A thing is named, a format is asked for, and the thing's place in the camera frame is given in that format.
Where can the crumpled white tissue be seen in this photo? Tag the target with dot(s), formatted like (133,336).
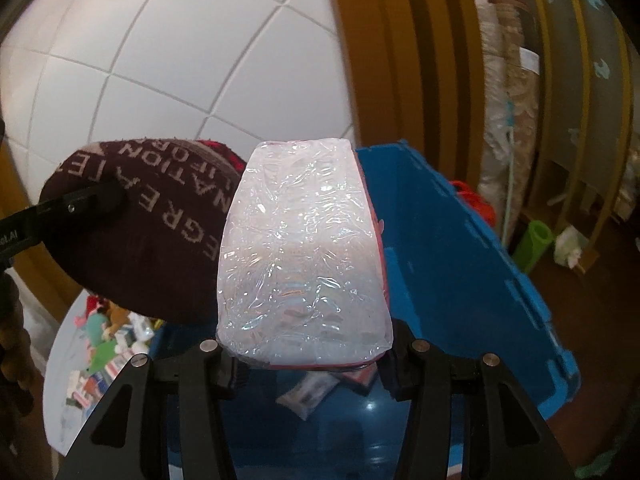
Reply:
(570,247)

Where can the green foam roll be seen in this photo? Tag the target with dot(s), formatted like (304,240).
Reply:
(532,245)

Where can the wooden door frame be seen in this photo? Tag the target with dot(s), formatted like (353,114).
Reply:
(42,282)
(400,60)

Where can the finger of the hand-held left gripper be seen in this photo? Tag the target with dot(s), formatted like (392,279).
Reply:
(85,202)

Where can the grey yellow-framed cabinet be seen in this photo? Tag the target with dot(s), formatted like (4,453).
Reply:
(590,85)

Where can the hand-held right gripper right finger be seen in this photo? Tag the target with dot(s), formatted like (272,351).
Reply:
(397,380)

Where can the pile of toys and packets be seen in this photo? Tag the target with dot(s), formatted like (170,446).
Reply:
(107,345)

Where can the white printed packet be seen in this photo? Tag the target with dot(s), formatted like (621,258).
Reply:
(305,395)

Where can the red dark packet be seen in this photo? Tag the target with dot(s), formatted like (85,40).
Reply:
(360,379)

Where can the plastic-wrapped white pink packet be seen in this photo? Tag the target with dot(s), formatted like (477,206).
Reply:
(300,240)

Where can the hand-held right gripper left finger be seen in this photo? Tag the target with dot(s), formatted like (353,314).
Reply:
(227,375)

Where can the dark maroon knit hat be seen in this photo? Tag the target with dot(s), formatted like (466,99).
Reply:
(150,240)

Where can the plastic-wrapped fabric roll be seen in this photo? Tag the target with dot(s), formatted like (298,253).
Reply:
(505,85)

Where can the red container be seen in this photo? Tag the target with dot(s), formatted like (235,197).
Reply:
(475,202)

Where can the blue plastic container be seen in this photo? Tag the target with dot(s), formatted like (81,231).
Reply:
(450,260)

